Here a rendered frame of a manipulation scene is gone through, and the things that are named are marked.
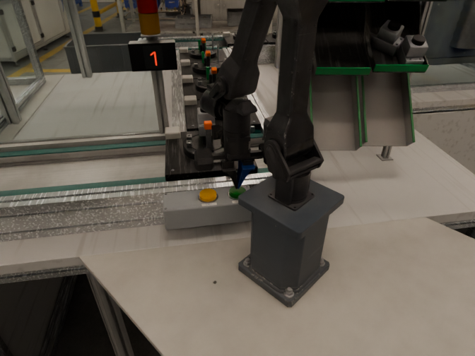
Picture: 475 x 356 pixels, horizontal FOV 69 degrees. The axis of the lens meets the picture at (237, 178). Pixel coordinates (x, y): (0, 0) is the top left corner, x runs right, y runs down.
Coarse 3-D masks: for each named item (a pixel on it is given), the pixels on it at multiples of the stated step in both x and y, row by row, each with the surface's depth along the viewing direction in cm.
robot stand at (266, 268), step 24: (264, 192) 66; (312, 192) 66; (336, 192) 66; (264, 216) 62; (288, 216) 61; (312, 216) 61; (264, 240) 66; (288, 240) 62; (312, 240) 65; (240, 264) 75; (264, 264) 70; (288, 264) 65; (312, 264) 70; (264, 288) 72; (288, 288) 68
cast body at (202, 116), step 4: (200, 108) 92; (200, 112) 91; (204, 112) 91; (200, 116) 91; (204, 116) 91; (208, 116) 91; (212, 116) 92; (200, 120) 92; (204, 120) 92; (208, 120) 92; (212, 120) 92; (200, 124) 92; (212, 124) 92; (200, 128) 92; (200, 132) 92; (204, 132) 92
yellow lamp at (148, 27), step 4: (140, 16) 87; (144, 16) 86; (148, 16) 86; (152, 16) 86; (156, 16) 87; (140, 20) 87; (144, 20) 87; (148, 20) 87; (152, 20) 87; (156, 20) 88; (140, 24) 88; (144, 24) 87; (148, 24) 87; (152, 24) 87; (156, 24) 88; (144, 28) 88; (148, 28) 88; (152, 28) 88; (156, 28) 89; (144, 32) 88; (148, 32) 88; (152, 32) 88; (156, 32) 89
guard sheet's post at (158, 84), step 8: (152, 72) 98; (160, 72) 98; (152, 80) 99; (160, 80) 99; (160, 88) 101; (160, 96) 102; (160, 104) 104; (160, 112) 105; (160, 120) 106; (160, 128) 108
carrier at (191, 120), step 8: (184, 96) 127; (192, 96) 127; (184, 104) 125; (192, 104) 125; (192, 112) 120; (192, 120) 114; (216, 120) 114; (256, 120) 114; (192, 128) 110; (256, 128) 113
